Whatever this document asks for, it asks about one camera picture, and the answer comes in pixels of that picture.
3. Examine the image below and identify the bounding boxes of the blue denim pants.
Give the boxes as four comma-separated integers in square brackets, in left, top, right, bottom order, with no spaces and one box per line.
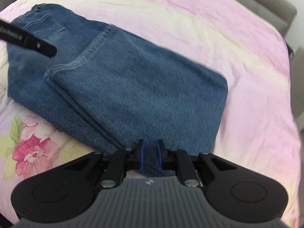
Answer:
[7,4,228,177]

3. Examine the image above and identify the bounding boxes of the pink floral bed sheet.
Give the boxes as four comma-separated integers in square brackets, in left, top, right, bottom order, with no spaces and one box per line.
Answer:
[1,0,301,227]

